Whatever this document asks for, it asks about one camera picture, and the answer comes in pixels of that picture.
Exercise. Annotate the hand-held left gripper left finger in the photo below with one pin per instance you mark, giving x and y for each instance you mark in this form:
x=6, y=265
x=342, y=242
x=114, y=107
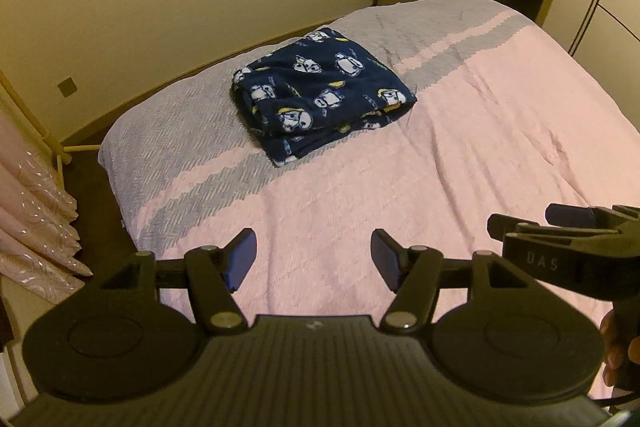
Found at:
x=242, y=257

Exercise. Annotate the wall socket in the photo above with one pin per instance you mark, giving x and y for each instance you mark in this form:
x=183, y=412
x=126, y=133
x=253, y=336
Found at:
x=66, y=86

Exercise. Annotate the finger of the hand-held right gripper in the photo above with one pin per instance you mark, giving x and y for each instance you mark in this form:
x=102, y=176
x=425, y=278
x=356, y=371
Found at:
x=570, y=214
x=515, y=227

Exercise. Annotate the navy printed fleece pants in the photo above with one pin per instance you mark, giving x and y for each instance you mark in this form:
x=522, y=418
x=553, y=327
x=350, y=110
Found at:
x=325, y=82

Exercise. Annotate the person's right hand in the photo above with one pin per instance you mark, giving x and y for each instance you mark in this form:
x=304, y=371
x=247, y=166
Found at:
x=614, y=347

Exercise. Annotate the cream metal tube frame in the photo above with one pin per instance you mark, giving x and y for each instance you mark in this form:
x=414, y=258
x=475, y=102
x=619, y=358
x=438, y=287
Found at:
x=30, y=119

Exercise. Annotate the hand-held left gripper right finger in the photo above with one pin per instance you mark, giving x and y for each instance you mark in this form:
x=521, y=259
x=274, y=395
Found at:
x=387, y=257

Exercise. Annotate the pink and grey striped bedspread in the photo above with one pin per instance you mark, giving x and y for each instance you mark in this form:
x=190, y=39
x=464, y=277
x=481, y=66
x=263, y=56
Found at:
x=475, y=132

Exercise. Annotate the pink patterned curtain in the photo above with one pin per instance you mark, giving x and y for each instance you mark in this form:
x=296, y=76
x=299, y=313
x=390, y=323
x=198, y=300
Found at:
x=35, y=217

